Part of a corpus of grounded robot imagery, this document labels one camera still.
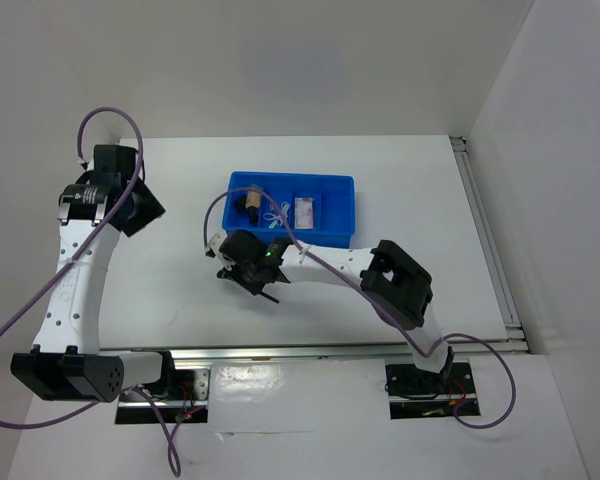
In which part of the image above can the black makeup brush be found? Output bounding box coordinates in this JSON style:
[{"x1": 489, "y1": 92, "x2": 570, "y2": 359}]
[{"x1": 259, "y1": 292, "x2": 280, "y2": 304}]

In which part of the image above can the purple eyelash curler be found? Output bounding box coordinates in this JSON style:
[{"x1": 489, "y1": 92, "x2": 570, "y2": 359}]
[{"x1": 263, "y1": 202, "x2": 290, "y2": 229}]

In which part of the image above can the clear packet with print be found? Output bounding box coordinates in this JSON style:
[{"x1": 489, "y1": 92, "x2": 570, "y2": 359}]
[{"x1": 294, "y1": 197, "x2": 314, "y2": 230}]

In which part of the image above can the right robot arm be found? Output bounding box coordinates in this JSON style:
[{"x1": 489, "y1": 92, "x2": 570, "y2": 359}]
[{"x1": 205, "y1": 230, "x2": 454, "y2": 392}]

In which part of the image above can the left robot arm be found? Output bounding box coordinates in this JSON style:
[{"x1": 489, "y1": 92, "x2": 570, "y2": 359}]
[{"x1": 10, "y1": 145, "x2": 178, "y2": 402}]

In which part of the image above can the blue compartment tray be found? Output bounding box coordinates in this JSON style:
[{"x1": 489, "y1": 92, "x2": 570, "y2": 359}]
[{"x1": 222, "y1": 171, "x2": 356, "y2": 248}]

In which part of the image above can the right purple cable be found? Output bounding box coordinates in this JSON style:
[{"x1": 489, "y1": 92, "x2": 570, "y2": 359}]
[{"x1": 201, "y1": 187, "x2": 516, "y2": 429}]

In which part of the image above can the purple cable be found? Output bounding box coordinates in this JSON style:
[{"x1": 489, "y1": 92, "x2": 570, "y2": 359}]
[
  {"x1": 0, "y1": 106, "x2": 201, "y2": 477},
  {"x1": 201, "y1": 187, "x2": 516, "y2": 429}
]

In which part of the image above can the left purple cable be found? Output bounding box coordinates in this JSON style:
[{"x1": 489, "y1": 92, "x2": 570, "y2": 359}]
[{"x1": 0, "y1": 106, "x2": 201, "y2": 477}]

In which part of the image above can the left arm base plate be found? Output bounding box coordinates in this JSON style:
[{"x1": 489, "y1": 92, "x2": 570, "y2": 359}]
[{"x1": 115, "y1": 366, "x2": 211, "y2": 426}]

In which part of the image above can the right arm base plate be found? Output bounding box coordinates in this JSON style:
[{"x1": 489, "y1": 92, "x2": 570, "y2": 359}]
[{"x1": 384, "y1": 362, "x2": 481, "y2": 420}]

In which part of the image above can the aluminium rail front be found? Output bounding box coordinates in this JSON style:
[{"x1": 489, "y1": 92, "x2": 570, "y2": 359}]
[{"x1": 129, "y1": 341, "x2": 526, "y2": 365}]

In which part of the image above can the aluminium rail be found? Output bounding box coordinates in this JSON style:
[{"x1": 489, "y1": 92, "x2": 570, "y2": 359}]
[
  {"x1": 129, "y1": 341, "x2": 526, "y2": 365},
  {"x1": 449, "y1": 137, "x2": 530, "y2": 352}
]

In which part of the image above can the aluminium rail right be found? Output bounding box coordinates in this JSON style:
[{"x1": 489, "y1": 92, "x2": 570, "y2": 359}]
[{"x1": 449, "y1": 137, "x2": 530, "y2": 352}]

